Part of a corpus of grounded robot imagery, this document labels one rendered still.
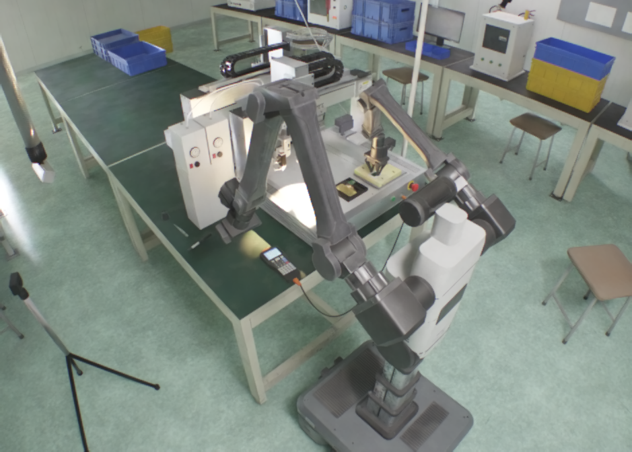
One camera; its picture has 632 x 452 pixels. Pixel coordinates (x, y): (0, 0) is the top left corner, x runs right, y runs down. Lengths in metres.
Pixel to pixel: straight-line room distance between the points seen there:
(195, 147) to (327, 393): 1.17
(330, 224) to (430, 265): 0.25
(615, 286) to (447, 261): 1.63
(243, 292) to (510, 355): 1.57
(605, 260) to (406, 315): 1.86
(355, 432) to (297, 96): 1.38
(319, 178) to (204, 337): 1.70
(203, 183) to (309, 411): 1.07
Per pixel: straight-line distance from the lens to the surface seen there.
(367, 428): 1.81
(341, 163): 2.03
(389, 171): 1.93
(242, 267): 1.65
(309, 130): 0.81
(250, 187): 1.08
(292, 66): 1.63
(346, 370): 1.92
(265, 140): 0.94
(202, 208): 1.81
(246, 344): 1.62
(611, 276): 2.50
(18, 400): 2.64
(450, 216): 0.96
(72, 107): 3.66
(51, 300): 2.99
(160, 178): 2.28
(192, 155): 1.65
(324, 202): 0.85
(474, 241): 1.02
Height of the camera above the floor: 1.93
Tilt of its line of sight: 39 degrees down
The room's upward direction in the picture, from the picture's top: straight up
